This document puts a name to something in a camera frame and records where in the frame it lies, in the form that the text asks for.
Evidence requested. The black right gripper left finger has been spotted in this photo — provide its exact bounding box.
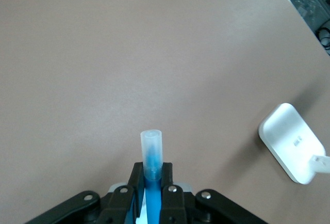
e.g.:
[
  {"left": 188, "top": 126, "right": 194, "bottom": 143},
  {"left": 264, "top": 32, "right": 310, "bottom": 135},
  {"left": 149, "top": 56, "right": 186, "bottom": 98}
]
[{"left": 24, "top": 161, "right": 145, "bottom": 224}]

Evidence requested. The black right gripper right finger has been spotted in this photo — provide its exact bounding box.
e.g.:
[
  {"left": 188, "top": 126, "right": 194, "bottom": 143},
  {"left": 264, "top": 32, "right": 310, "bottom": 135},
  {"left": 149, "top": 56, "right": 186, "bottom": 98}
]
[{"left": 159, "top": 161, "right": 270, "bottom": 224}]

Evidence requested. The blue marker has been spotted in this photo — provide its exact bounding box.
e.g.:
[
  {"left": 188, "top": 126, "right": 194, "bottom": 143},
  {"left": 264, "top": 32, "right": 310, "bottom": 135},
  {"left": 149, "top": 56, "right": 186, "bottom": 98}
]
[{"left": 139, "top": 129, "right": 164, "bottom": 224}]

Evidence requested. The black floor cable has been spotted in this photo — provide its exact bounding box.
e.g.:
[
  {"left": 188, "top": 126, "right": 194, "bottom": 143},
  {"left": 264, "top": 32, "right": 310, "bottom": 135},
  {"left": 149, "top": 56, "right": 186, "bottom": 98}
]
[{"left": 315, "top": 19, "right": 330, "bottom": 56}]

